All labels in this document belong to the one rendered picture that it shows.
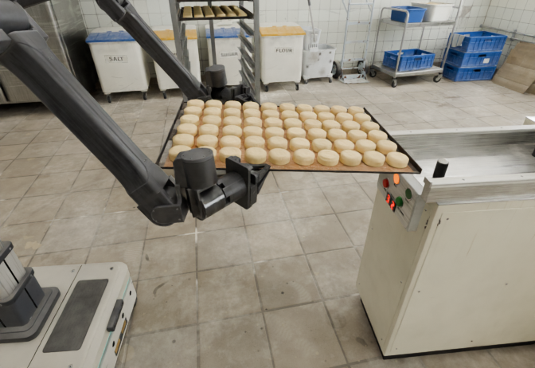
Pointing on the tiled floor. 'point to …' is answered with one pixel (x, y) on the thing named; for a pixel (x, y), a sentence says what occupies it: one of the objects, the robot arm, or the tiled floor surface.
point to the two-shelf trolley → (419, 44)
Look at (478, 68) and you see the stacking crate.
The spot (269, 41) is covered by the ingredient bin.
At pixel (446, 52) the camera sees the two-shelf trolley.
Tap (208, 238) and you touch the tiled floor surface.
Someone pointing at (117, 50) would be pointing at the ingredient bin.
